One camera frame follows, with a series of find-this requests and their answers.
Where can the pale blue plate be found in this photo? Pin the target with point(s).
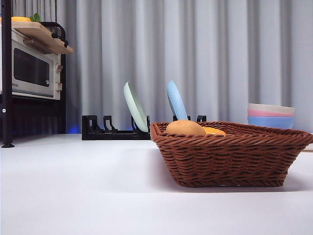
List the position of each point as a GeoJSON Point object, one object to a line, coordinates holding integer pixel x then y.
{"type": "Point", "coordinates": [176, 102]}

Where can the white toaster oven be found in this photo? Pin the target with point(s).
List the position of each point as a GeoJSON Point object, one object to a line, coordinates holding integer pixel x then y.
{"type": "Point", "coordinates": [31, 71]}

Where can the brown potato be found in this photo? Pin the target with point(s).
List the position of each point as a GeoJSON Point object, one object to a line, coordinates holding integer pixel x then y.
{"type": "Point", "coordinates": [185, 128]}

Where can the black dish rack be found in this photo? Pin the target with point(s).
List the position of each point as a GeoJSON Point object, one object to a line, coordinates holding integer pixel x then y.
{"type": "Point", "coordinates": [110, 133]}

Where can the brown wicker basket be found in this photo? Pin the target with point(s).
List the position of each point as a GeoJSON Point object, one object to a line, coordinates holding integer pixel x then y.
{"type": "Point", "coordinates": [227, 159]}

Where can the pale green plate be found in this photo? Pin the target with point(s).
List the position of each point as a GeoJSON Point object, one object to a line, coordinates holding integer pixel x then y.
{"type": "Point", "coordinates": [135, 110]}

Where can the blue bowl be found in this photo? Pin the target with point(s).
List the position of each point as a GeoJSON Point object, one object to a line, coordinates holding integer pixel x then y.
{"type": "Point", "coordinates": [269, 122]}

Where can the orange corn cob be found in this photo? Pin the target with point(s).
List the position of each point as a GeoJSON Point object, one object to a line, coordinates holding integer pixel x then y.
{"type": "Point", "coordinates": [215, 132]}

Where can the grey pleated curtain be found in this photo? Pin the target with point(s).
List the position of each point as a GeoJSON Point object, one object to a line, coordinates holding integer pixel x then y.
{"type": "Point", "coordinates": [220, 49]}

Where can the cream bowl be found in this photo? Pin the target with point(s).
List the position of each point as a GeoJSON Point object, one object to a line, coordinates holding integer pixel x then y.
{"type": "Point", "coordinates": [271, 109]}

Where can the wooden cutting board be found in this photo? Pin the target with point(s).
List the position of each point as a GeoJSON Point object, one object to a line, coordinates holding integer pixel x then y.
{"type": "Point", "coordinates": [41, 39]}

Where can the black shelf frame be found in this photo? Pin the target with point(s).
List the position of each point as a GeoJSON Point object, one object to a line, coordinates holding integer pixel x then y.
{"type": "Point", "coordinates": [6, 98]}

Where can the yellow toy fruit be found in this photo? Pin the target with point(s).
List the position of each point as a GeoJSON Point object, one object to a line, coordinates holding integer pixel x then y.
{"type": "Point", "coordinates": [20, 19]}

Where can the white plate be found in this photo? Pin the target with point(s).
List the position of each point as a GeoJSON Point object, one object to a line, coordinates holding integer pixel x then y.
{"type": "Point", "coordinates": [310, 147]}

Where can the pink bowl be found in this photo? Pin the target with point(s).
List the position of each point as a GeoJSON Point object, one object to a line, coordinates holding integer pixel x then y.
{"type": "Point", "coordinates": [269, 114]}

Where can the green toy leaf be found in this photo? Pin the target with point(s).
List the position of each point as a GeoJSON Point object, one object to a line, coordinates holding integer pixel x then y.
{"type": "Point", "coordinates": [35, 17]}

